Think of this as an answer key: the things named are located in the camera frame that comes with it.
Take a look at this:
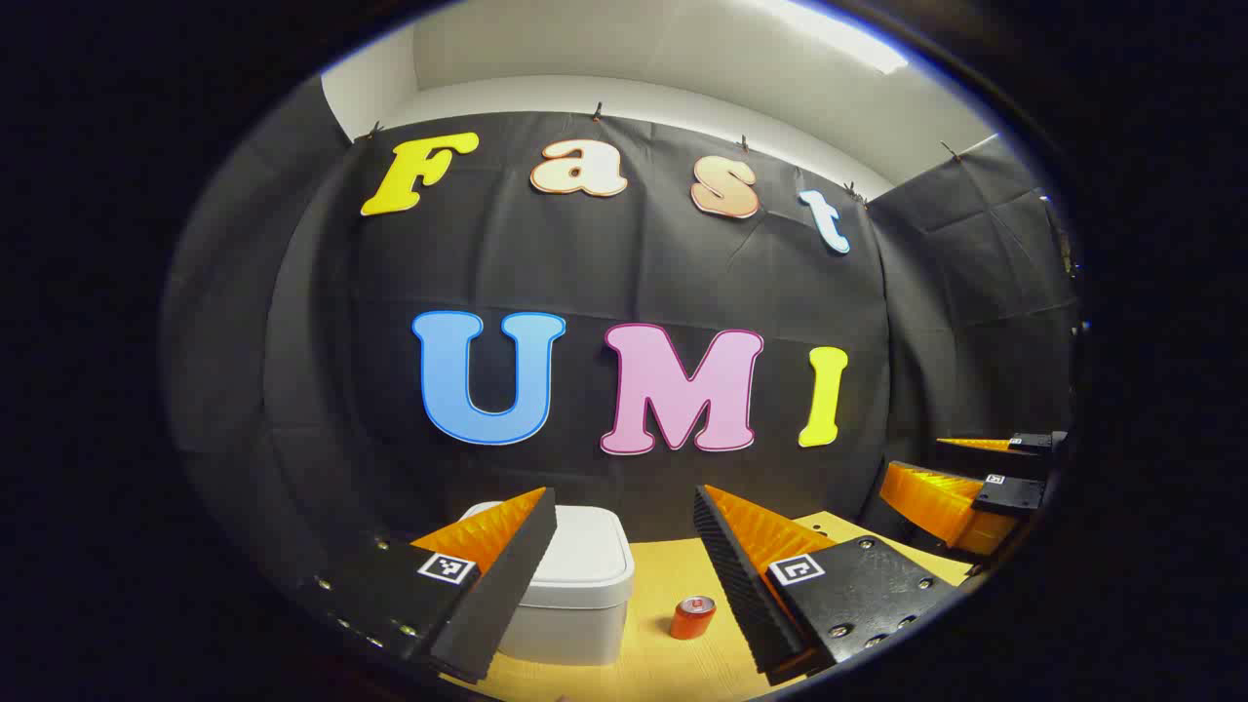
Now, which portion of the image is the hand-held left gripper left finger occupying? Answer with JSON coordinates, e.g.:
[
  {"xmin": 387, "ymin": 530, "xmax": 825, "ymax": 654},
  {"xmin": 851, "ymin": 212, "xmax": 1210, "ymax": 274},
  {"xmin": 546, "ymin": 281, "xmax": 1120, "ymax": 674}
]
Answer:
[{"xmin": 297, "ymin": 486, "xmax": 559, "ymax": 685}]

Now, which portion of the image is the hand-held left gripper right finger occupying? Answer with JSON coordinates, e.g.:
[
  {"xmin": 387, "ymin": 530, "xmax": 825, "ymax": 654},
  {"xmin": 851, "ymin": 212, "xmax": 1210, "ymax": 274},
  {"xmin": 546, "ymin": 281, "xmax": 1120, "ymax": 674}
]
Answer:
[{"xmin": 693, "ymin": 485, "xmax": 962, "ymax": 686}]

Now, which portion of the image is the red pop can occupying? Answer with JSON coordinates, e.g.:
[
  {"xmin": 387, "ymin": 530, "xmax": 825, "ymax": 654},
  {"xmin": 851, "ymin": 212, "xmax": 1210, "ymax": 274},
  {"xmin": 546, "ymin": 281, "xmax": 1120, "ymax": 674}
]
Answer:
[{"xmin": 670, "ymin": 596, "xmax": 718, "ymax": 642}]

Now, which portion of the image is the grey desktop garbage bin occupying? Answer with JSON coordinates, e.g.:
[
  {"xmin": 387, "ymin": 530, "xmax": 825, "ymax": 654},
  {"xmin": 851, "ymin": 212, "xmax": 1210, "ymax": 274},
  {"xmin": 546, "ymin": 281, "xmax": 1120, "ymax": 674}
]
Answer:
[{"xmin": 458, "ymin": 502, "xmax": 636, "ymax": 668}]

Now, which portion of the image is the wooden desktop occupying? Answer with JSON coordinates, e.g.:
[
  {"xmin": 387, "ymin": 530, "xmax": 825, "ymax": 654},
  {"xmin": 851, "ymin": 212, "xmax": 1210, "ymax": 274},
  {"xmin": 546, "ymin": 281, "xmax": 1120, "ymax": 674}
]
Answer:
[{"xmin": 441, "ymin": 509, "xmax": 976, "ymax": 702}]

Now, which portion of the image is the black backdrop cloth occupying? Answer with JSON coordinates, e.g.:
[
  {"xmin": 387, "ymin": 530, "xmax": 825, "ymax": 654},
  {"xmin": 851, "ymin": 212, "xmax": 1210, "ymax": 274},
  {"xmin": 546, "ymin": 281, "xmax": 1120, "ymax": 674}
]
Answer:
[{"xmin": 161, "ymin": 78, "xmax": 1083, "ymax": 625}]

